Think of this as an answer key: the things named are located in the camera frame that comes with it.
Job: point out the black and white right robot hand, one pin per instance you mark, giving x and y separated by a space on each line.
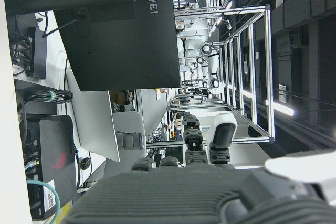
170 195

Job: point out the black mini PC red logo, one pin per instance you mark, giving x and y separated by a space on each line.
56 142

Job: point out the white robot arms background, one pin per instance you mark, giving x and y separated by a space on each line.
212 61

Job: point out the black Huawei monitor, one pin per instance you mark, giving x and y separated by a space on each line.
118 51

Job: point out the aluminium profile cage frame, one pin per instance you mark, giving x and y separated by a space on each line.
267 72

